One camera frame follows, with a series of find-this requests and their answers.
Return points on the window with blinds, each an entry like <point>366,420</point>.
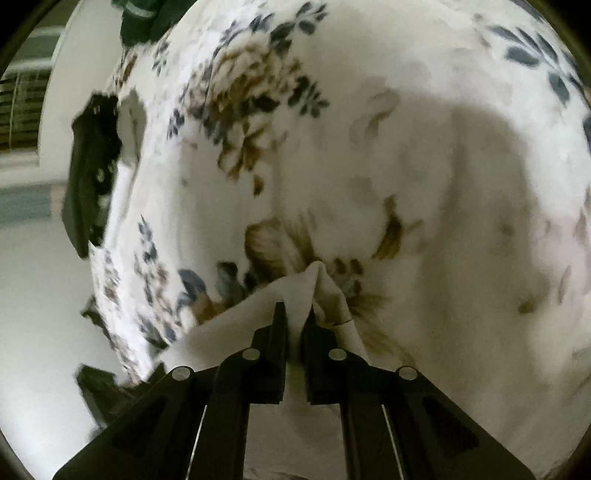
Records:
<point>22,98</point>

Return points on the beige long-sleeve garment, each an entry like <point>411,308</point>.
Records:
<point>292,440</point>

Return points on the dark green cloth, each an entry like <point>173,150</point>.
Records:
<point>146,21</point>

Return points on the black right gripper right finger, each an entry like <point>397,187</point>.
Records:
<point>398,424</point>

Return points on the floral fleece blanket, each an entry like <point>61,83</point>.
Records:
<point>433,155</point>

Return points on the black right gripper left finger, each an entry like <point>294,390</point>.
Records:
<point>191,425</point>

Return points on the black device at bed edge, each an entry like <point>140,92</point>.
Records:
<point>95,149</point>

